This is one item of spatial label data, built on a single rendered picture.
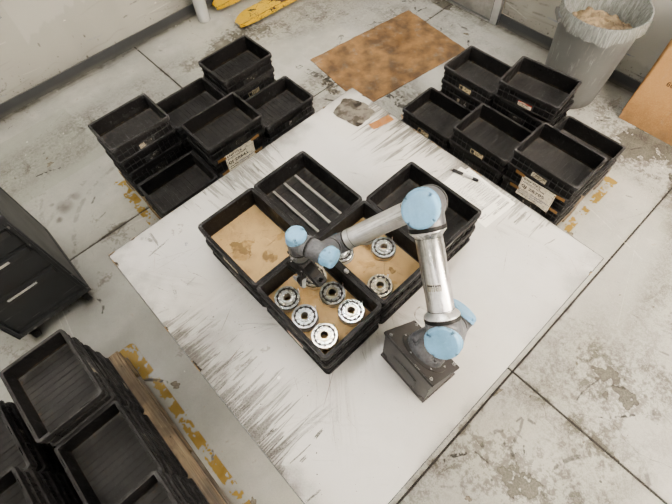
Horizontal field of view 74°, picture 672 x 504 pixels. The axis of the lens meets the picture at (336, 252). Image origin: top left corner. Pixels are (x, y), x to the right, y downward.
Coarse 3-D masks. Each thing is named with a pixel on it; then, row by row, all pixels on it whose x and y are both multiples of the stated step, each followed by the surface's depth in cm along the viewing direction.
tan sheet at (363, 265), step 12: (360, 252) 191; (396, 252) 190; (348, 264) 188; (360, 264) 188; (372, 264) 188; (384, 264) 187; (396, 264) 187; (408, 264) 187; (360, 276) 185; (396, 276) 184; (408, 276) 184
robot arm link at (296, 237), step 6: (288, 228) 154; (294, 228) 154; (300, 228) 153; (288, 234) 152; (294, 234) 152; (300, 234) 152; (306, 234) 154; (288, 240) 152; (294, 240) 152; (300, 240) 151; (306, 240) 153; (288, 246) 155; (294, 246) 153; (300, 246) 153; (294, 252) 157; (300, 252) 154
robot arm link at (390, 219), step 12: (444, 192) 141; (372, 216) 157; (384, 216) 153; (396, 216) 150; (348, 228) 161; (360, 228) 157; (372, 228) 155; (384, 228) 154; (396, 228) 154; (336, 240) 160; (348, 240) 159; (360, 240) 158
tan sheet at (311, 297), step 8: (288, 280) 185; (328, 280) 185; (296, 288) 183; (304, 288) 183; (320, 288) 183; (344, 288) 182; (272, 296) 182; (304, 296) 181; (312, 296) 181; (352, 296) 181; (312, 304) 180; (320, 304) 179; (320, 312) 178; (328, 312) 178; (336, 312) 177; (352, 312) 177; (368, 312) 177; (320, 320) 176; (328, 320) 176; (336, 320) 176; (336, 328) 174; (344, 328) 174; (352, 328) 174; (344, 336) 172
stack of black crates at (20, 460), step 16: (0, 416) 207; (16, 416) 207; (0, 432) 203; (16, 432) 195; (0, 448) 200; (16, 448) 200; (32, 448) 199; (48, 448) 210; (0, 464) 197; (16, 464) 196; (32, 464) 188; (48, 464) 202
